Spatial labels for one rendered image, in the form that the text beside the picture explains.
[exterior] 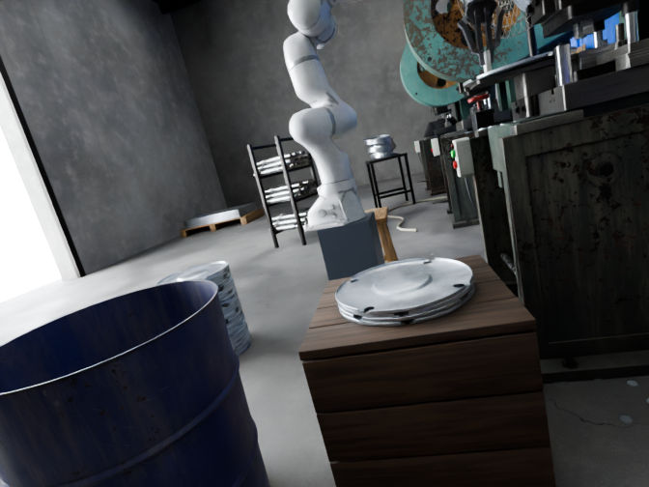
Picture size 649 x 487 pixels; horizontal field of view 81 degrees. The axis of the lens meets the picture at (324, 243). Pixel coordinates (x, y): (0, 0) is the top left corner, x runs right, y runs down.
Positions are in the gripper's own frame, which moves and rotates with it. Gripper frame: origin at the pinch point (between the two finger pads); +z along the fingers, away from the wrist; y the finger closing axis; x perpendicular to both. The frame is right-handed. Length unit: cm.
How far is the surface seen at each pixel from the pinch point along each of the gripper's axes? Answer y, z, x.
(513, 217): 4.7, 39.3, 26.6
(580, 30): -23.5, -2.0, 1.8
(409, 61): 3, -60, -304
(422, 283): 29, 43, 50
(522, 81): -7.4, 7.2, 4.4
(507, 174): 4.8, 28.5, 26.6
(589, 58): -22.3, 6.0, 7.9
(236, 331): 104, 73, -3
